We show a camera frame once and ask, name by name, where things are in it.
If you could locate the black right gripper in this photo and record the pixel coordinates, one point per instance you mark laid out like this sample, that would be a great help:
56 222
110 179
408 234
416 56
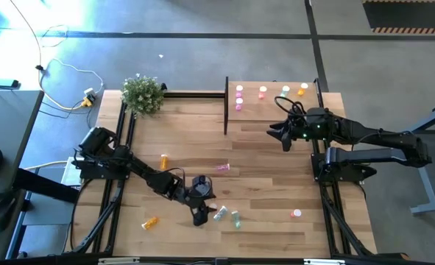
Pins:
309 125

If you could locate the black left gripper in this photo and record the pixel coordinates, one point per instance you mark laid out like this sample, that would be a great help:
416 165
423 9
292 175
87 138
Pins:
200 191

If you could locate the pink medicine bottle white cap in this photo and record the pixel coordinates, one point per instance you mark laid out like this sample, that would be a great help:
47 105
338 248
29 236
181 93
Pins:
296 212
262 90
213 205

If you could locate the teal medicine bottle white cap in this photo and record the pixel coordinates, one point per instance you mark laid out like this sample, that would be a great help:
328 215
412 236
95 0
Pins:
285 89
220 213
236 220

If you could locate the purple medicine bottle white cap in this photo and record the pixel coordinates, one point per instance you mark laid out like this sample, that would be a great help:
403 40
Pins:
239 89
239 101
223 167

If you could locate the orange medicine bottle white cap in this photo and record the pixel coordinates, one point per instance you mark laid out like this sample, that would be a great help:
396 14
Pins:
151 223
303 87
163 162

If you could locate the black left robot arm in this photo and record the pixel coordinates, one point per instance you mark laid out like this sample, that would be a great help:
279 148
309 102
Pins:
143 169

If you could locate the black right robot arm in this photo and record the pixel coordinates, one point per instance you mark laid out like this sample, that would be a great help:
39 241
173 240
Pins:
368 134

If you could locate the green potted plant black pot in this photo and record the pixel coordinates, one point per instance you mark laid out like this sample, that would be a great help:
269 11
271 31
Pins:
142 95

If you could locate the white box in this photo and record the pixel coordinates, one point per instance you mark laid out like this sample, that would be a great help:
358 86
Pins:
68 176

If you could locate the yellow plug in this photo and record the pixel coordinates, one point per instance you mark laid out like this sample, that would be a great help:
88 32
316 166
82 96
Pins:
87 102

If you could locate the grey panel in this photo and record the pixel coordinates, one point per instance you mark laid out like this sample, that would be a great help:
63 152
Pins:
44 210

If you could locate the black desk leg bar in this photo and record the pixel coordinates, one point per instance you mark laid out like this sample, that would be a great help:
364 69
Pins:
44 186

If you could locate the white power adapter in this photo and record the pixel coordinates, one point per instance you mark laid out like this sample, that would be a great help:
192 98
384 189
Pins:
90 92

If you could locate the black mat with striped edge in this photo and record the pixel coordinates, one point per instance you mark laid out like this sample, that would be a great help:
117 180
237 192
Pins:
408 14

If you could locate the black computer mouse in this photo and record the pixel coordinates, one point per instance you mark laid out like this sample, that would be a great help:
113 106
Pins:
0 217

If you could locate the grey desk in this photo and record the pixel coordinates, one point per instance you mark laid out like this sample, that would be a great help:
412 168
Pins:
7 121

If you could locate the wooden shelf with black frame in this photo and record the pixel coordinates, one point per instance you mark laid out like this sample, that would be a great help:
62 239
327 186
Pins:
252 110

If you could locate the black aluminium table frame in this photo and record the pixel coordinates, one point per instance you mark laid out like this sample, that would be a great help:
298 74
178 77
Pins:
195 95

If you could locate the blue-grey metal table frame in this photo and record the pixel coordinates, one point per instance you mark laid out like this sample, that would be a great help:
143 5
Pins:
421 176

